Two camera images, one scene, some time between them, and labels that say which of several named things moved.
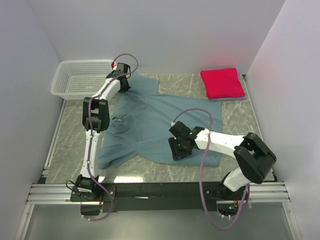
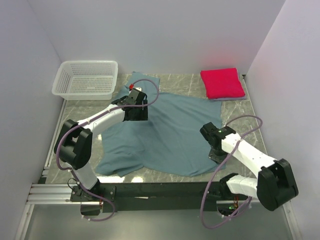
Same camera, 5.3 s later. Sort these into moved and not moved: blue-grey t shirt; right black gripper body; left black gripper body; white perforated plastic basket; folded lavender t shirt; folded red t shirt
Moved: left black gripper body; right black gripper body; blue-grey t shirt
Not moved: white perforated plastic basket; folded red t shirt; folded lavender t shirt
